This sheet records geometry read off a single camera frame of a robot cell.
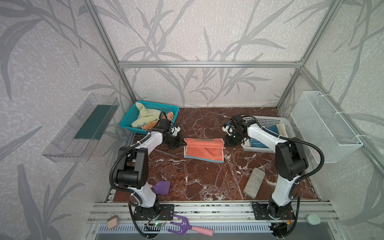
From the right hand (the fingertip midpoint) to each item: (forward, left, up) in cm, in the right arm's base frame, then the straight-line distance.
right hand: (225, 140), depth 93 cm
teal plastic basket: (+24, +65, 0) cm, 70 cm away
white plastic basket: (+16, -30, 0) cm, 34 cm away
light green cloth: (+22, +56, -2) cm, 61 cm away
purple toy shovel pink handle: (-26, +37, -7) cm, 46 cm away
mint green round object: (-41, -38, -5) cm, 56 cm away
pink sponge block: (-42, +58, -5) cm, 71 cm away
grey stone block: (-24, -14, -4) cm, 28 cm away
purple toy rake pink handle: (-44, +23, -6) cm, 50 cm away
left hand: (0, +24, +3) cm, 24 cm away
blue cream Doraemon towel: (+9, -37, -1) cm, 38 cm away
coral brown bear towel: (-3, +11, -6) cm, 13 cm away
